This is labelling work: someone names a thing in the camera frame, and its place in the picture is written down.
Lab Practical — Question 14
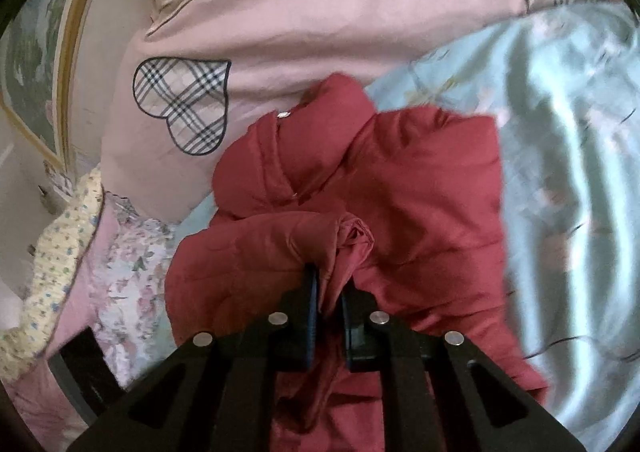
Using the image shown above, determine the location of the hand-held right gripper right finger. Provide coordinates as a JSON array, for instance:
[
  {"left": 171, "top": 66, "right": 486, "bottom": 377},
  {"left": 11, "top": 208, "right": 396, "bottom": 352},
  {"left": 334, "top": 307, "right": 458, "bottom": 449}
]
[{"left": 341, "top": 282, "right": 588, "bottom": 452}]

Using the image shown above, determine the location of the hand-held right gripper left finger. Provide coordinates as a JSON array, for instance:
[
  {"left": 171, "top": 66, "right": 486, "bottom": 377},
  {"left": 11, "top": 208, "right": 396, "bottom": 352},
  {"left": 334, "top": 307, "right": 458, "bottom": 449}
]
[{"left": 67, "top": 264, "right": 321, "bottom": 452}]

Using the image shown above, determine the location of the red padded jacket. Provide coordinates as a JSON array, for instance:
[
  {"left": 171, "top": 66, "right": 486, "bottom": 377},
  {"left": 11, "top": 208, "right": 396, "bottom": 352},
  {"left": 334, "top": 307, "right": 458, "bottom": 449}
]
[{"left": 164, "top": 73, "right": 550, "bottom": 452}]

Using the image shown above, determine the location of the pink floral cloth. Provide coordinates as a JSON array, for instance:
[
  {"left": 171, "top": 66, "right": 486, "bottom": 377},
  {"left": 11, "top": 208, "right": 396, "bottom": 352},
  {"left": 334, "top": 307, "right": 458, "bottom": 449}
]
[{"left": 5, "top": 204, "right": 126, "bottom": 440}]

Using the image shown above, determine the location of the yellow floral cloth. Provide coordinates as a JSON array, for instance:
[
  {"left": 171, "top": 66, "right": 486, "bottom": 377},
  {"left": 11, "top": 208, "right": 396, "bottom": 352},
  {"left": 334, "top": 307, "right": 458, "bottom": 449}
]
[{"left": 0, "top": 167, "right": 106, "bottom": 378}]

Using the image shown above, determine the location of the white floral pillow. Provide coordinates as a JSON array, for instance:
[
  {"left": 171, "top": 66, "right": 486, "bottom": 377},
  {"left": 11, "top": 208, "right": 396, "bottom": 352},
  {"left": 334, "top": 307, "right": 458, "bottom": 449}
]
[{"left": 92, "top": 192, "right": 183, "bottom": 383}]

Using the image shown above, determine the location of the light blue floral blanket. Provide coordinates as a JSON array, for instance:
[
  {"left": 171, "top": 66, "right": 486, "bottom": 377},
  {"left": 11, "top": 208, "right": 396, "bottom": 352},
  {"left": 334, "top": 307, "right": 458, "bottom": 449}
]
[{"left": 175, "top": 2, "right": 640, "bottom": 452}]

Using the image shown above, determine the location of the pink quilt with plaid hearts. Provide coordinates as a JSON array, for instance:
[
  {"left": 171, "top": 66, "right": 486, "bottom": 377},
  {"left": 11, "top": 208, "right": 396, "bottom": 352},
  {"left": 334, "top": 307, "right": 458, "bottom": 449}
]
[{"left": 97, "top": 0, "right": 618, "bottom": 225}]

